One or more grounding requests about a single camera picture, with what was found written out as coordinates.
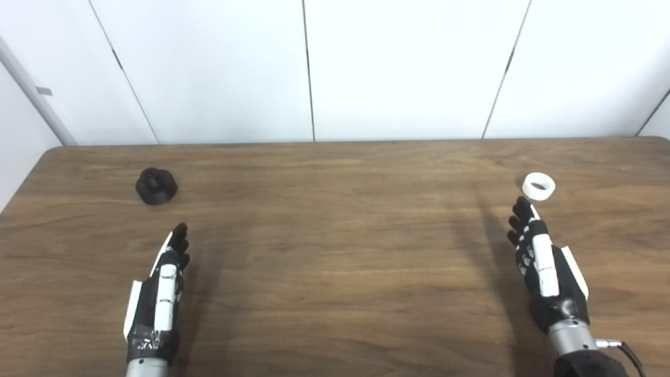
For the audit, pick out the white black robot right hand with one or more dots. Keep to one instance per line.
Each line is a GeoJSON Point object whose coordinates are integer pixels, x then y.
{"type": "Point", "coordinates": [544, 262]}

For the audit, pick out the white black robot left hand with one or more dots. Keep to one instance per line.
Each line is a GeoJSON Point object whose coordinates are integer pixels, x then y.
{"type": "Point", "coordinates": [165, 293]}

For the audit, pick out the round black part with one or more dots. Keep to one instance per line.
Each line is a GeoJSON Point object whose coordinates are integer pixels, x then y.
{"type": "Point", "coordinates": [156, 188]}

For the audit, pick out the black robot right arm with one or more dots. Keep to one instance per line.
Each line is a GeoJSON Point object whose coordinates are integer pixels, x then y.
{"type": "Point", "coordinates": [573, 340]}

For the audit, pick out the small gray post label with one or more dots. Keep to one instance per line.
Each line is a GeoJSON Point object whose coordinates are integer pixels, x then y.
{"type": "Point", "coordinates": [44, 91]}

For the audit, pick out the gray wall corner post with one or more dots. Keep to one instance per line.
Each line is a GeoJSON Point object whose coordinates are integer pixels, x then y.
{"type": "Point", "coordinates": [31, 89]}

